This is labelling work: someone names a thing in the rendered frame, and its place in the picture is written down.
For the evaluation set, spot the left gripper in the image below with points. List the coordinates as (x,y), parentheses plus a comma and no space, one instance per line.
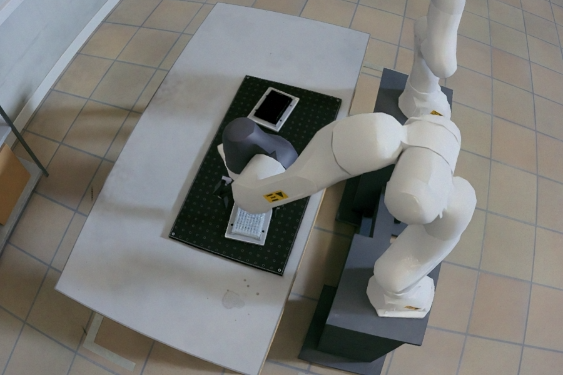
(223,192)

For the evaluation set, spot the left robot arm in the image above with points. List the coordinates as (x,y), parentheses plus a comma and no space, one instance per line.
(268,172)

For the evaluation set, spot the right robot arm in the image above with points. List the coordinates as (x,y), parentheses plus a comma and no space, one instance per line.
(434,57)

